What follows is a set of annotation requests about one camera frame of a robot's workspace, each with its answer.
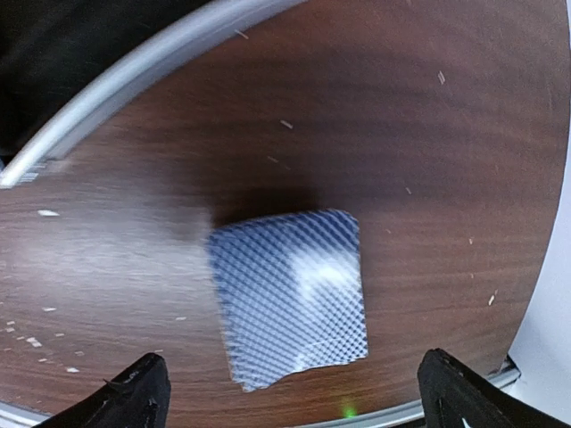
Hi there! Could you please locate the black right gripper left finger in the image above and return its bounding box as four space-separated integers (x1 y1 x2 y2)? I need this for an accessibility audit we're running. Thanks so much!
44 352 171 428

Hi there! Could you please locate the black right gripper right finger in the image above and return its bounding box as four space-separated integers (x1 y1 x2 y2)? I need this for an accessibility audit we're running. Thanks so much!
418 349 558 427

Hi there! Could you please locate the grey playing card deck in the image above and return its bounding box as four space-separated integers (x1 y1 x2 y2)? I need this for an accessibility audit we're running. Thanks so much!
206 210 368 392

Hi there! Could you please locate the aluminium front rail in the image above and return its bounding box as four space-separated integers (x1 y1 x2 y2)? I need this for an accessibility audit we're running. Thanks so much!
1 1 292 188

